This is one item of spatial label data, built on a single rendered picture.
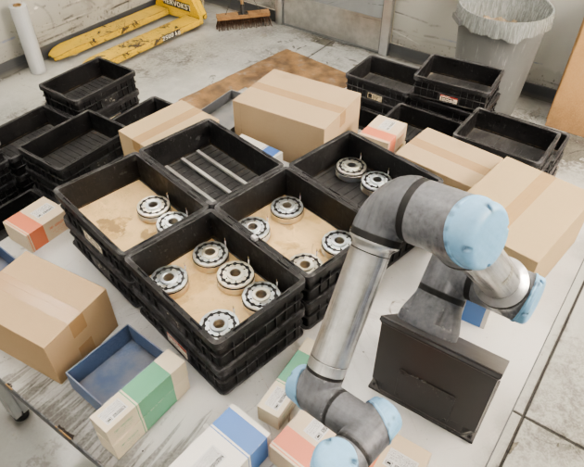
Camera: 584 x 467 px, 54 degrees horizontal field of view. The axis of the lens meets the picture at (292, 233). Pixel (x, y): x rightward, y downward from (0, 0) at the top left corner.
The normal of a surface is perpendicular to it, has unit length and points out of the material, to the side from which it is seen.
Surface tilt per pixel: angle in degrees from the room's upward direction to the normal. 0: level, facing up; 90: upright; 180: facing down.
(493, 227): 75
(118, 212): 0
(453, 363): 90
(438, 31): 90
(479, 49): 94
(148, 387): 0
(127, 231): 0
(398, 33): 90
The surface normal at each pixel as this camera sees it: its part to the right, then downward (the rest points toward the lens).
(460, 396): -0.56, 0.56
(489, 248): 0.64, 0.29
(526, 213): 0.00, -0.73
